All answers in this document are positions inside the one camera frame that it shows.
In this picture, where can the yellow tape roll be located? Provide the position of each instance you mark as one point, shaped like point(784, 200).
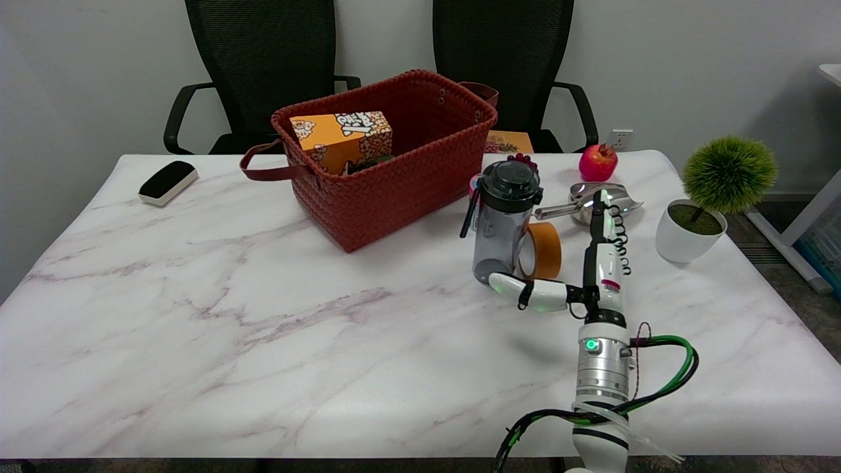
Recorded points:
point(550, 253)

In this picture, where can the orange snack box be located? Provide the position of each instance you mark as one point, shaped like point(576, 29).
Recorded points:
point(341, 141)

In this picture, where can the purple grape bunch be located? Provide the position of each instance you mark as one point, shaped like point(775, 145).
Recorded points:
point(523, 158)

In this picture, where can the smoky clear bottle black lid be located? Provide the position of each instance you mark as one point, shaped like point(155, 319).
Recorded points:
point(493, 236)

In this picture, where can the green ball plant white pot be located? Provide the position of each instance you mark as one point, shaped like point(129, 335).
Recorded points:
point(686, 240)

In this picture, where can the red woven basket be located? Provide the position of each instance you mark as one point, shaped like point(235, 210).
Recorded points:
point(381, 190)

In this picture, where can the small cup pink lid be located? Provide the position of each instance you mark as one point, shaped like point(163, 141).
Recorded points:
point(474, 184)

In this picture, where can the blue storage box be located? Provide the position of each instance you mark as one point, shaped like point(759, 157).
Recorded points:
point(829, 256)

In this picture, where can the black white board eraser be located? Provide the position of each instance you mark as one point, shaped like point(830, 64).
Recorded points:
point(167, 180)

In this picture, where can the white side desk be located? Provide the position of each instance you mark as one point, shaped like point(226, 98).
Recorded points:
point(811, 213)

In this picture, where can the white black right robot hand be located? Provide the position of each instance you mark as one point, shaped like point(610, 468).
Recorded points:
point(608, 289)

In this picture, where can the orange pineapple print box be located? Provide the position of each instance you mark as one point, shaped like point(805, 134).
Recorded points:
point(512, 142)

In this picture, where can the red pomegranate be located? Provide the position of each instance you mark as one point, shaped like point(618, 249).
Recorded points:
point(598, 164)

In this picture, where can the shiny metal scoop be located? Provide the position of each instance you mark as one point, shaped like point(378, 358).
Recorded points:
point(631, 197)

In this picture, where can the black mesh office chair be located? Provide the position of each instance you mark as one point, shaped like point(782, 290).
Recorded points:
point(506, 46)
point(263, 52)

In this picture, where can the dark green packet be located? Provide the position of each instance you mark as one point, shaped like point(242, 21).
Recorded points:
point(376, 161)

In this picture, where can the white wall socket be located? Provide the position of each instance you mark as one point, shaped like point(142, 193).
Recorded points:
point(620, 139)

